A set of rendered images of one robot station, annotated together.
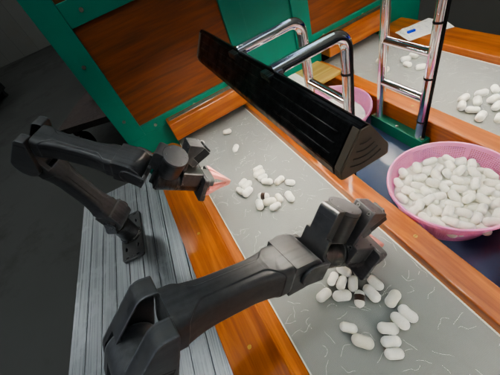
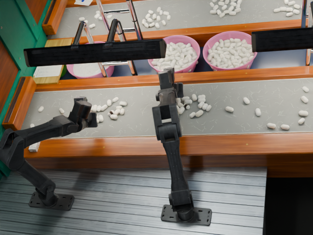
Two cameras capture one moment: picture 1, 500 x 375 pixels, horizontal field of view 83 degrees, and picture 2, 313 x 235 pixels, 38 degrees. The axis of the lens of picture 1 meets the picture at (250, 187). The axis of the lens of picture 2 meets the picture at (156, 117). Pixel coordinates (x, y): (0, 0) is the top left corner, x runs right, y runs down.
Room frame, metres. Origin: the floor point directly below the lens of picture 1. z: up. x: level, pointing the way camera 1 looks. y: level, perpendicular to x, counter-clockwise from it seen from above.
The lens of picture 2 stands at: (-0.35, 1.13, 2.31)
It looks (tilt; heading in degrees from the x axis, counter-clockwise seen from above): 49 degrees down; 300
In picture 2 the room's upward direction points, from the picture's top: 18 degrees counter-clockwise
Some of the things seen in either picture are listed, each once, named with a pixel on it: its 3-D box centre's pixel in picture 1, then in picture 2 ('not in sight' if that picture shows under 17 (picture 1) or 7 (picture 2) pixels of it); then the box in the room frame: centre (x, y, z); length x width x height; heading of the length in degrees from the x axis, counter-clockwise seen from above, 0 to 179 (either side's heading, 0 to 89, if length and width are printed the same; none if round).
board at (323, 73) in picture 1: (294, 85); (52, 61); (0.98, -0.31, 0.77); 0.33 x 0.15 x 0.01; 100
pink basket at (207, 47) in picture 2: not in sight; (230, 56); (0.06, -0.47, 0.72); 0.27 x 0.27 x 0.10
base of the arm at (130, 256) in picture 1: (126, 229); (48, 197); (0.68, 0.43, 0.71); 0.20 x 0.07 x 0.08; 4
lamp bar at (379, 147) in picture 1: (256, 75); (92, 50); (0.55, -0.10, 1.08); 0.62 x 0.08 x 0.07; 10
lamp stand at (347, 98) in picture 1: (303, 127); (109, 66); (0.56, -0.18, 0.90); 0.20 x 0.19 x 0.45; 10
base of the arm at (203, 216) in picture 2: not in sight; (184, 210); (0.08, 0.38, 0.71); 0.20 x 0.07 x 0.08; 4
